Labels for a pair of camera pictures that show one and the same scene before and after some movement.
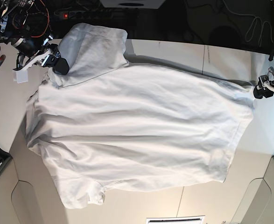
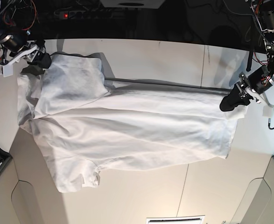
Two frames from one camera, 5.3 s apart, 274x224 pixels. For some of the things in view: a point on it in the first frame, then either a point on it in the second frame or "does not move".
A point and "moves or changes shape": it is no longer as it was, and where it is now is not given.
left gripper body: [47, 56] -> [16, 47]
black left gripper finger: [59, 65] -> [42, 59]
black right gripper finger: [260, 91] -> [238, 96]
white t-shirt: [103, 124] moves or changes shape
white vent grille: [189, 220] does not move
